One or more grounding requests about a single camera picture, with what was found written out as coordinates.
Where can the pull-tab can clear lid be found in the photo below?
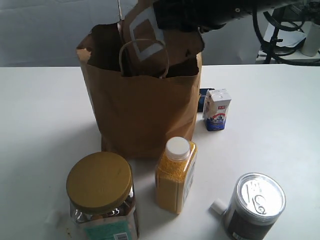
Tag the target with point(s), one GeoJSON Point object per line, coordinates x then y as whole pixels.
{"type": "Point", "coordinates": [256, 203]}

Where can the clear jar gold lid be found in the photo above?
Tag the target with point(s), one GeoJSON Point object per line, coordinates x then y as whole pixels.
{"type": "Point", "coordinates": [102, 199]}

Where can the brown paper bag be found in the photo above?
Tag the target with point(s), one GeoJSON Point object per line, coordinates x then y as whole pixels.
{"type": "Point", "coordinates": [136, 115]}

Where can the white backdrop cloth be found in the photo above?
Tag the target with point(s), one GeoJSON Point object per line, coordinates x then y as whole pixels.
{"type": "Point", "coordinates": [45, 33]}

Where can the brown packet with white square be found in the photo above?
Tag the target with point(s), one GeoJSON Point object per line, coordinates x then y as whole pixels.
{"type": "Point", "coordinates": [151, 50]}

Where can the dark blue packet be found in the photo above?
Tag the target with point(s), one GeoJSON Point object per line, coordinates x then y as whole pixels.
{"type": "Point", "coordinates": [201, 101]}

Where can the yellow millet bottle white cap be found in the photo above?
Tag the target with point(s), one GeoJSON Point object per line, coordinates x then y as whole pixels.
{"type": "Point", "coordinates": [174, 174]}

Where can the small milk carton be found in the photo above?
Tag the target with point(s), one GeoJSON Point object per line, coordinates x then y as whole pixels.
{"type": "Point", "coordinates": [215, 109]}

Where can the white sheet on desk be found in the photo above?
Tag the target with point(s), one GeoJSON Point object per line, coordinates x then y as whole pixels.
{"type": "Point", "coordinates": [289, 33]}

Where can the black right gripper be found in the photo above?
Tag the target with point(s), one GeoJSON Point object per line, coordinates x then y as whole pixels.
{"type": "Point", "coordinates": [194, 15]}

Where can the small white cap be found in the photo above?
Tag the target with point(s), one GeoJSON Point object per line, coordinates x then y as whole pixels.
{"type": "Point", "coordinates": [218, 206]}

